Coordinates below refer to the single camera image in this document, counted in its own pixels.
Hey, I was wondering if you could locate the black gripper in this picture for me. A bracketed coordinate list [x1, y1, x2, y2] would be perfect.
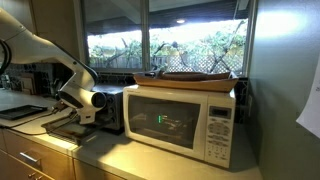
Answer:
[73, 122, 102, 134]

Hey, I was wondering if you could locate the silver toaster oven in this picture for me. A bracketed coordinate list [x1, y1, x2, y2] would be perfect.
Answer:
[93, 84, 126, 132]

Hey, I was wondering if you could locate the white microwave oven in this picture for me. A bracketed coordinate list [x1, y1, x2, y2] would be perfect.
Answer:
[122, 83, 237, 169]

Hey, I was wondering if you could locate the wooden drawer front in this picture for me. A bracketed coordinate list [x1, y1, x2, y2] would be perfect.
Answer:
[1, 129, 76, 180]

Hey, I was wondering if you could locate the black flat tray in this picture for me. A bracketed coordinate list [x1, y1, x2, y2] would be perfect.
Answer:
[0, 104, 49, 121]

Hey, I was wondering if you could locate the wooden cutting board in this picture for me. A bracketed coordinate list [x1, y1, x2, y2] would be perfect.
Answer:
[19, 72, 38, 96]

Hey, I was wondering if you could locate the dark wooden dish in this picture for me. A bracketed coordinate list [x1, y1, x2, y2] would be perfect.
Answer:
[155, 70, 232, 82]

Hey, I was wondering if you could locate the wooden serving tray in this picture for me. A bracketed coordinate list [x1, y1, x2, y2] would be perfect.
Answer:
[133, 70, 240, 94]

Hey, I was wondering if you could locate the metal drawer handle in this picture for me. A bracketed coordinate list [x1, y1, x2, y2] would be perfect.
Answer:
[18, 151, 43, 165]

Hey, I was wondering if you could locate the grey window frame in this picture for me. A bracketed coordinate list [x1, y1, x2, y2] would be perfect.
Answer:
[79, 0, 258, 77]

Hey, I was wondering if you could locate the wall calendar paper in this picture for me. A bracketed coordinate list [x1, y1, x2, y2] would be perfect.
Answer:
[295, 52, 320, 140]

